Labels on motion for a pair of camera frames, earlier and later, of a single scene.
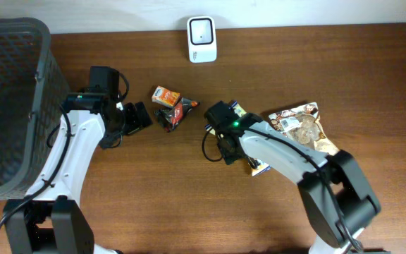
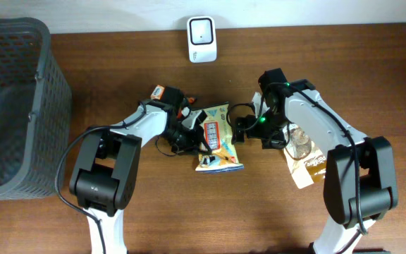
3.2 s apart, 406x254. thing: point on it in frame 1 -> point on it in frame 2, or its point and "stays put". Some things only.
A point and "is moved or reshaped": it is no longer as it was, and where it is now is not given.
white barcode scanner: [201, 32] stays put
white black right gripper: [229, 155] -> [278, 140]
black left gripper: [144, 120] -> [197, 140]
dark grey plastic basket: [21, 87] stays put
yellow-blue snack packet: [262, 167] is moved or reshaped
